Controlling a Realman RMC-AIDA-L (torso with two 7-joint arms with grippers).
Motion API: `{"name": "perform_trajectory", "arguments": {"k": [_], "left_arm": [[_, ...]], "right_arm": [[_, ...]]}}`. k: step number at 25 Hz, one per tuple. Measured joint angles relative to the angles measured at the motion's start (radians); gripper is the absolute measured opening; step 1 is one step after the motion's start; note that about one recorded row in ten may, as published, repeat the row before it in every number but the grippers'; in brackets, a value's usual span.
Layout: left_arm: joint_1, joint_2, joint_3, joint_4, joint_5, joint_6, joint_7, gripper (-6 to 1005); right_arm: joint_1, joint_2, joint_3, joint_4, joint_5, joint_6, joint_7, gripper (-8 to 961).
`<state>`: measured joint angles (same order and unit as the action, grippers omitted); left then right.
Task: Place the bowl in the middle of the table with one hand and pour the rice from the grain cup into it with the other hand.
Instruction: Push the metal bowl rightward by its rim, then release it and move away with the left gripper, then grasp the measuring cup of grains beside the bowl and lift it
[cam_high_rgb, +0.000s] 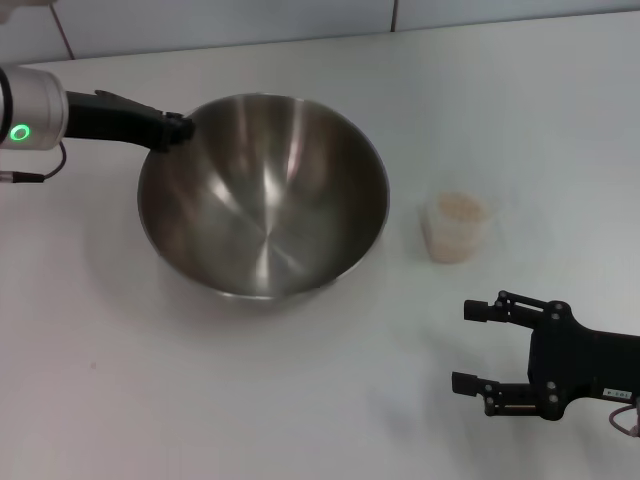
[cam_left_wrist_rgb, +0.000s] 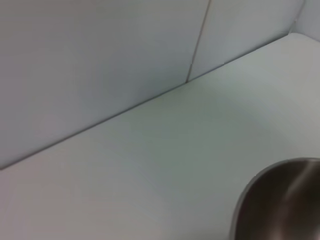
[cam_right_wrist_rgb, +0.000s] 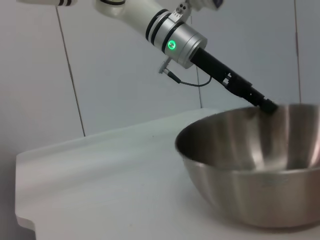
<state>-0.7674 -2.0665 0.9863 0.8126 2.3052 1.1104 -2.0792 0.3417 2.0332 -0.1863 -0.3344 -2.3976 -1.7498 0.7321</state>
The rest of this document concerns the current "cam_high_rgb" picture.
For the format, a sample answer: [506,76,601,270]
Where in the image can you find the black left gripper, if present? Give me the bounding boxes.
[64,89,197,153]

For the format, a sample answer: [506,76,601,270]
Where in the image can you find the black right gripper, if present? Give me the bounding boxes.
[451,289,640,417]

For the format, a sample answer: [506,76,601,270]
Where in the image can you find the stainless steel mixing bowl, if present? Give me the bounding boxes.
[137,93,392,300]

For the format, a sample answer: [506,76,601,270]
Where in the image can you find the clear plastic measuring cup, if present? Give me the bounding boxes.
[421,190,489,264]

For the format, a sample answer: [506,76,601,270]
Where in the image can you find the white rice grains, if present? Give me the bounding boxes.
[429,192,486,262]

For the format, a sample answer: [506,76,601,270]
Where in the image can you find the right gripper cable with connector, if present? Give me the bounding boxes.
[608,399,640,437]

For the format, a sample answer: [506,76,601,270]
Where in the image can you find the gripper cable with connector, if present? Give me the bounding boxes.
[0,143,68,184]
[608,399,640,437]

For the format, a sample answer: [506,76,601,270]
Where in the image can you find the left gripper cable with connector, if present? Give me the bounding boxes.
[0,143,68,184]

